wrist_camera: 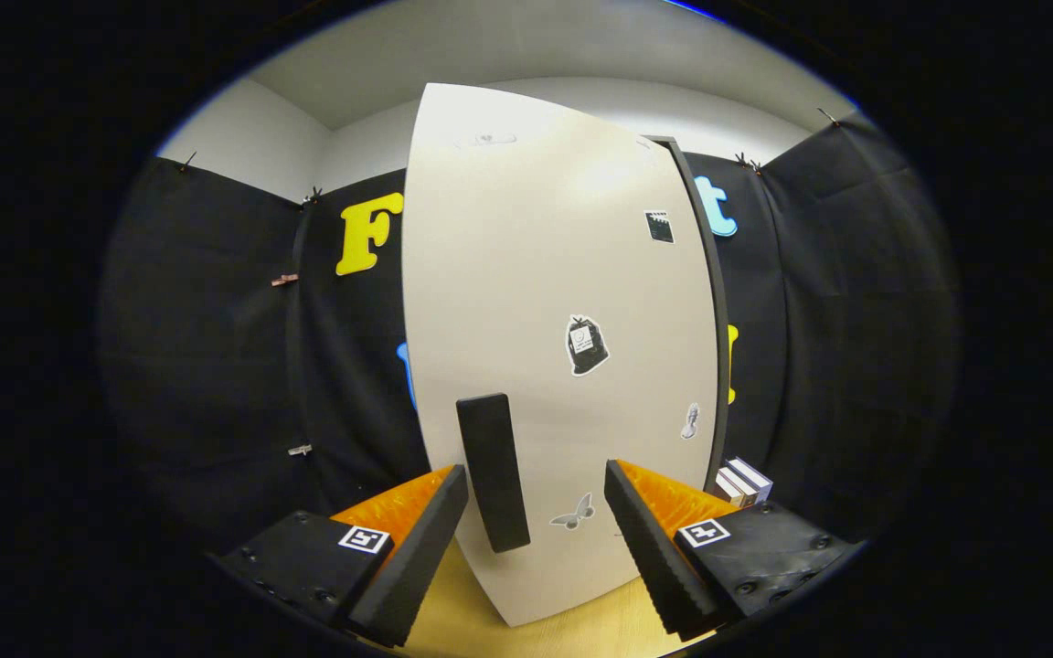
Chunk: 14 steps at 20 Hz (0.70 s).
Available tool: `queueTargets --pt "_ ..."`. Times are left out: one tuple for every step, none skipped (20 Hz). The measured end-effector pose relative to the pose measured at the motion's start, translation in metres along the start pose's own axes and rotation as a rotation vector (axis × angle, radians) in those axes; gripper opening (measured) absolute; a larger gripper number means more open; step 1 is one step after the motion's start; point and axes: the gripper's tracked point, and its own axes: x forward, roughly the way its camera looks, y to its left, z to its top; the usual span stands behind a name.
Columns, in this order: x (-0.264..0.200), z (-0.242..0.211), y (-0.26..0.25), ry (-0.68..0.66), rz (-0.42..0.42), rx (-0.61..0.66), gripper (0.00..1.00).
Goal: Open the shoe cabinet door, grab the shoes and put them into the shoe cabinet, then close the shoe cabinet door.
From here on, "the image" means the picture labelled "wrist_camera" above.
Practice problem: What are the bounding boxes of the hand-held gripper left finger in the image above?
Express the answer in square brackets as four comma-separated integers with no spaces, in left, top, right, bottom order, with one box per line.
[216,464,470,648]

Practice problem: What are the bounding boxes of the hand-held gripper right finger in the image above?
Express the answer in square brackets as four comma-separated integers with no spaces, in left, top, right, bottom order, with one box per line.
[603,460,859,641]

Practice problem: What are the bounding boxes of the black cabinet door handle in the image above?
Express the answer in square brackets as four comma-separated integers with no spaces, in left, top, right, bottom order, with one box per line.
[455,393,532,554]

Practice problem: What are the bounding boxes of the dark grey shoe cabinet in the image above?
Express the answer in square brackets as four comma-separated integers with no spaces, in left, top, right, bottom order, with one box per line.
[645,135,733,494]

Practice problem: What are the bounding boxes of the beige shoe cabinet door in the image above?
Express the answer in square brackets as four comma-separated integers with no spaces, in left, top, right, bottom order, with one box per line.
[401,82,721,628]

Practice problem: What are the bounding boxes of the black backdrop cloth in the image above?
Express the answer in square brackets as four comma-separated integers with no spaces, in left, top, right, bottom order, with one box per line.
[99,110,962,558]

